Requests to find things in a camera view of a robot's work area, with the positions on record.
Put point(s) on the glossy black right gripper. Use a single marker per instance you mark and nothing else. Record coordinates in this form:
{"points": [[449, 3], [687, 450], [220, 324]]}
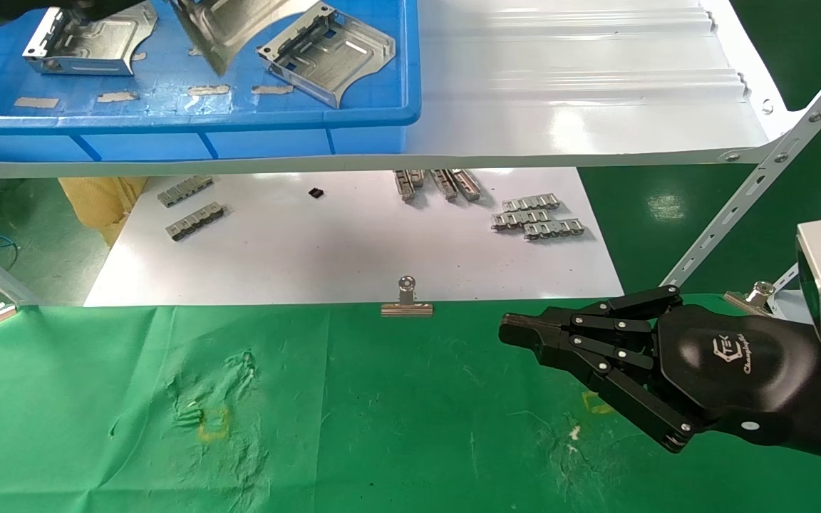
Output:
{"points": [[738, 370]]}

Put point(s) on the beige tape piece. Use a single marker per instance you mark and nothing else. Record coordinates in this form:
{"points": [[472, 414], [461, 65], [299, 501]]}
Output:
{"points": [[117, 96], [36, 102], [272, 89], [209, 90]]}

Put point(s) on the blue plastic bin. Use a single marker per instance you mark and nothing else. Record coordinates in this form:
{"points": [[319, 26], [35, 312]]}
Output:
{"points": [[168, 146]]}

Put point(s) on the yellow plastic bag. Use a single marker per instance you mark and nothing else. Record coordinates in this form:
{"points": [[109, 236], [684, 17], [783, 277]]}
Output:
{"points": [[100, 206]]}

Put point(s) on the green table cloth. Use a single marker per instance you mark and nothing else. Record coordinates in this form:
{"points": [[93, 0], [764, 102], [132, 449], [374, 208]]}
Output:
{"points": [[382, 427]]}

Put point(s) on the white metal shelf board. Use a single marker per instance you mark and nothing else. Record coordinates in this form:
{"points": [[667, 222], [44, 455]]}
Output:
{"points": [[560, 107]]}

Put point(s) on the small black plastic part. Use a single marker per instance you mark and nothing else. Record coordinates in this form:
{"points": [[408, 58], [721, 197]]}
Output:
{"points": [[316, 192]]}

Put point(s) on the stamped sheet metal bracket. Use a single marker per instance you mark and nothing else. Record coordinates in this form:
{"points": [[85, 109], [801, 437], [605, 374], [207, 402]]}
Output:
{"points": [[328, 53], [229, 28], [90, 50]]}

